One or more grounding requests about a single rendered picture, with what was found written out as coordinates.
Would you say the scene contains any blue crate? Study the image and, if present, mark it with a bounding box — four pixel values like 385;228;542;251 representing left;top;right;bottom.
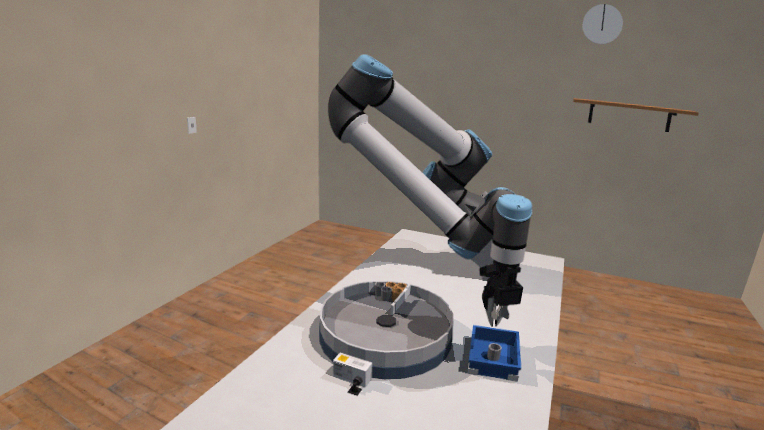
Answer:
467;325;521;382

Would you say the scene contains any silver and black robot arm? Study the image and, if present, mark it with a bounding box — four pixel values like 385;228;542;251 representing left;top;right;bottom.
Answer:
328;55;532;265

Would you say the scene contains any grey metal cylinder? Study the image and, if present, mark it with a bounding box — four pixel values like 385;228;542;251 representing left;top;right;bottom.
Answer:
381;286;392;301
374;282;386;296
487;343;501;361

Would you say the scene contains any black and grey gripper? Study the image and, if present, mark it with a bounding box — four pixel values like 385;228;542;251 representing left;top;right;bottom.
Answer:
482;260;523;327

